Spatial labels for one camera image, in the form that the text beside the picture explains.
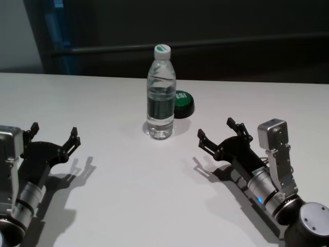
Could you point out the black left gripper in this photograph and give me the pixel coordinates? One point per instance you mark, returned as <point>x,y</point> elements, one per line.
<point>42,157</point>

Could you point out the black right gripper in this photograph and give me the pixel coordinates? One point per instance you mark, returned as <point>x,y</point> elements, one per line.
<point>239,151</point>

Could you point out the clear water bottle green label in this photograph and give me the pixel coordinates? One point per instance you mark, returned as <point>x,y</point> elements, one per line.
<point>161,103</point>

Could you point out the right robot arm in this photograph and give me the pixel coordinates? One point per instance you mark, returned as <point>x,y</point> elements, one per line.
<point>285,203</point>

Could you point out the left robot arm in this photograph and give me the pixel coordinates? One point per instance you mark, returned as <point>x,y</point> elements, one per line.
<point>25,203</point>

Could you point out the green YES button black base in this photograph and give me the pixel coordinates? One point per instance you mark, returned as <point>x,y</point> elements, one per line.
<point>184,103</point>

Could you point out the blue vertical window strip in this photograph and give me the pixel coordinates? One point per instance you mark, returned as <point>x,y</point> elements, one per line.
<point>60,38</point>

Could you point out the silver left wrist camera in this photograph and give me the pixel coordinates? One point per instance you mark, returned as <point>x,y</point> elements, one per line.
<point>9,154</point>

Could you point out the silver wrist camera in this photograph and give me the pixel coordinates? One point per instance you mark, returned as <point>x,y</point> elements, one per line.
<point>277,149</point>
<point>9,154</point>

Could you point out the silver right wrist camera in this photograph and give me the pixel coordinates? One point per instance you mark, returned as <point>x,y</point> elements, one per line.
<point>277,149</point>

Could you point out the grey horizontal rail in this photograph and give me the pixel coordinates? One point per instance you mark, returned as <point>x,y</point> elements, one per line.
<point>180,46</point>

